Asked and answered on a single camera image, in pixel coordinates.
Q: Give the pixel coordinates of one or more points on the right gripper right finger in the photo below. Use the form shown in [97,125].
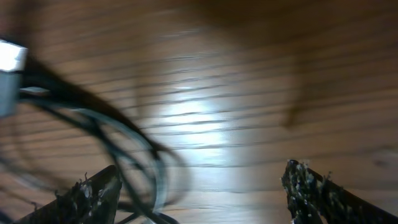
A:
[312,198]

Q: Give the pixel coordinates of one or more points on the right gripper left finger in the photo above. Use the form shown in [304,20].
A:
[93,201]

